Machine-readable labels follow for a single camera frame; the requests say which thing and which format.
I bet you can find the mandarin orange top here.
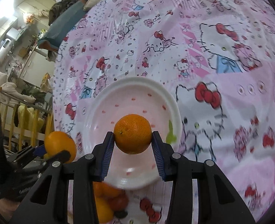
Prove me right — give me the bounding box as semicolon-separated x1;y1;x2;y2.
93;182;125;199

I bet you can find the mandarin orange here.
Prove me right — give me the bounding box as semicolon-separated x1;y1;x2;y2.
114;114;152;154
93;182;125;199

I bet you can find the large orange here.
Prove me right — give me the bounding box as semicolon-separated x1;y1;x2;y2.
95;197;114;223

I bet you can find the red tomato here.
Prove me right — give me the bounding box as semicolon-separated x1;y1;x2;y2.
108;194;129;211

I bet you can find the person's left hand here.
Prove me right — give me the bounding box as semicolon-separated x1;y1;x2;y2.
0;198;20;221

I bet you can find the yellow wooden railing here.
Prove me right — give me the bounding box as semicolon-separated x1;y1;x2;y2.
0;87;54;151

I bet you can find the dark plum lower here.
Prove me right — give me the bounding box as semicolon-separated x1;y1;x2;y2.
114;210;128;219

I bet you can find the pink strawberry ceramic plate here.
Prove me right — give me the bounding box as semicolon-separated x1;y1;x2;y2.
82;77;182;190

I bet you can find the white water heater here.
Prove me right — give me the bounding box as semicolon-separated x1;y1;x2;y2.
0;38;13;66

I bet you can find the teal bed headboard cushion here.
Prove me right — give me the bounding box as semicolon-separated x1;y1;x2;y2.
37;1;87;51

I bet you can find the pink Hello Kitty sheet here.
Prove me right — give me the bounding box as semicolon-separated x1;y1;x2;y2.
54;0;275;221

